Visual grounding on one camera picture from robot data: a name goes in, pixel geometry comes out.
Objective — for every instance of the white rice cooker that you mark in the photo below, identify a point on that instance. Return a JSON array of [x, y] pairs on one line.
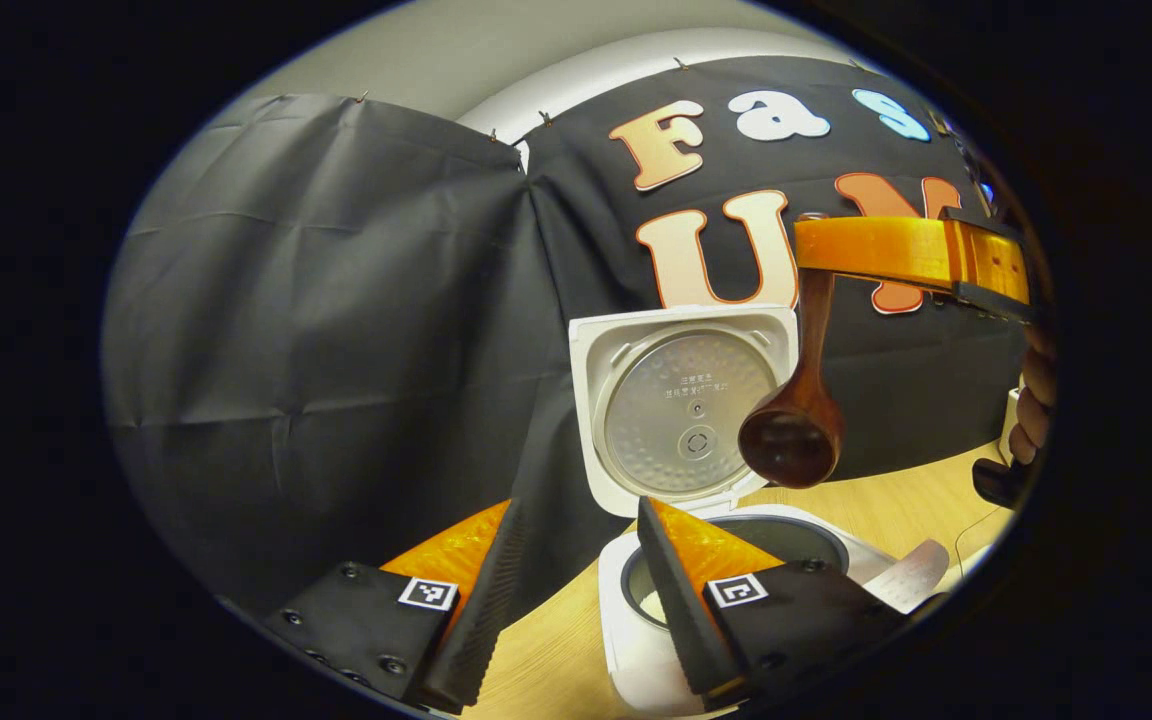
[[676, 400]]

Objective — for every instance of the black backdrop cloth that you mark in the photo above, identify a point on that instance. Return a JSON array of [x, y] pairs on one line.
[[336, 300]]

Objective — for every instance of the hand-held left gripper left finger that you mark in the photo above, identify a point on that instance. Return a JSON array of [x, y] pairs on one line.
[[486, 600]]

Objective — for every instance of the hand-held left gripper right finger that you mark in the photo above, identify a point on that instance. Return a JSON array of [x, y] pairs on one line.
[[676, 610]]

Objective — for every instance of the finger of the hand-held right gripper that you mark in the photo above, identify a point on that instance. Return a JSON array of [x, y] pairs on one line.
[[876, 250]]

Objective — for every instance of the brown wooden spoon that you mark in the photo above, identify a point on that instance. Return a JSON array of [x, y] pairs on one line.
[[791, 440]]

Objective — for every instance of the white rice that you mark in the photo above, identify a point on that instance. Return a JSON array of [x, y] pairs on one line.
[[651, 607]]

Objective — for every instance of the clear plastic rice container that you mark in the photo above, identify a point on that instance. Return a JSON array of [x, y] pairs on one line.
[[911, 575]]

